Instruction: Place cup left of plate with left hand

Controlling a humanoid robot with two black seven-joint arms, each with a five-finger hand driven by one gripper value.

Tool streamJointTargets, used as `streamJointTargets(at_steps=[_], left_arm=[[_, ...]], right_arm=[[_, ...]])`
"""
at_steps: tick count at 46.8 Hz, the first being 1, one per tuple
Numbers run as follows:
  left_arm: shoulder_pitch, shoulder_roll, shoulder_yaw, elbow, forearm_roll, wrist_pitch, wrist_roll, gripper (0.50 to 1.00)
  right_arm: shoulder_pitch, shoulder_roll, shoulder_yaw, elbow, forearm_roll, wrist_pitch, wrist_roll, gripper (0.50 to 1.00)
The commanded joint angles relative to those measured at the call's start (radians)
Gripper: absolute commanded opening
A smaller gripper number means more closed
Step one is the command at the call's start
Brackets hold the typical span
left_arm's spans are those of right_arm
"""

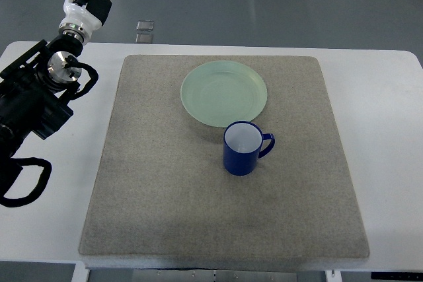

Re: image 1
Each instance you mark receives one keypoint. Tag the upper metal floor plate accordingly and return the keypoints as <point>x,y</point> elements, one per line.
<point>145,25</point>

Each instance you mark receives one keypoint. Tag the metal floor plate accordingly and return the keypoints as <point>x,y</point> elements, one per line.
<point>144,38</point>
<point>145,25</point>

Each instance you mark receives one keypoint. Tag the lower metal floor plate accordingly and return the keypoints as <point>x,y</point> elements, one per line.
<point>144,38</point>

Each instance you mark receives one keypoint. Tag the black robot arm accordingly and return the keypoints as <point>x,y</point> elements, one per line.
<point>36,89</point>

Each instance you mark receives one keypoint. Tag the grey felt mat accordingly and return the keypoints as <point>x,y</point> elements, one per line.
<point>166,186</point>

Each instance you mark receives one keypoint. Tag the light green plate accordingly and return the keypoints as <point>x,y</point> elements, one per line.
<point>218,93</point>

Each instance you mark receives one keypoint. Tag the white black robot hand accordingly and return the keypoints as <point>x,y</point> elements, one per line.
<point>83,17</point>

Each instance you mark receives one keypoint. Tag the blue mug white inside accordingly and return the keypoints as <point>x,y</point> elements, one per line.
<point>243,144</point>

